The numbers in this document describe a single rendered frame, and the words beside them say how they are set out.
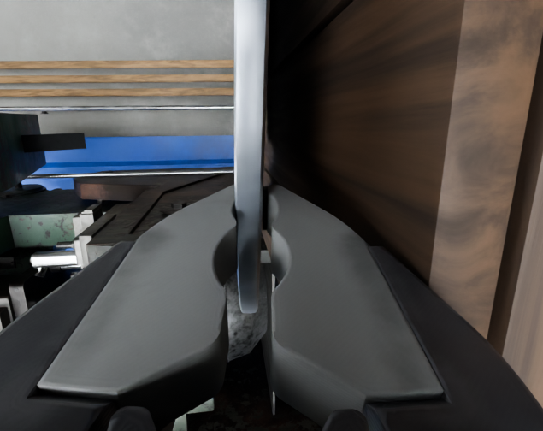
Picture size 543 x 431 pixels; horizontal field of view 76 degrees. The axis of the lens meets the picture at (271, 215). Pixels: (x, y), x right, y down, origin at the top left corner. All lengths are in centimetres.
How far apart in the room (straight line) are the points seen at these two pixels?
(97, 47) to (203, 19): 55
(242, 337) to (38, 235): 67
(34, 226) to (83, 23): 124
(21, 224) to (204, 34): 130
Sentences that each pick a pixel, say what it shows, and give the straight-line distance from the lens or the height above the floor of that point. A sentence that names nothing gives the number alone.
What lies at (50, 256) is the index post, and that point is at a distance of 84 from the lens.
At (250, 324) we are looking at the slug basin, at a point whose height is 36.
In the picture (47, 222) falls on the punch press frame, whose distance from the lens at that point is 117.
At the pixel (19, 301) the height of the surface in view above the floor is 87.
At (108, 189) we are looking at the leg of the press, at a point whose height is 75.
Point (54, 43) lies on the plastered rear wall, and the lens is 219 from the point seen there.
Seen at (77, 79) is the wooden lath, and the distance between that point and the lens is 194.
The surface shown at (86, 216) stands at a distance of 90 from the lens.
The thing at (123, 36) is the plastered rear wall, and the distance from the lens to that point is 209.
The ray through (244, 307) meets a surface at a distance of 16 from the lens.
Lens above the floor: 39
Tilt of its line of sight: 7 degrees down
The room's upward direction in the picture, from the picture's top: 92 degrees counter-clockwise
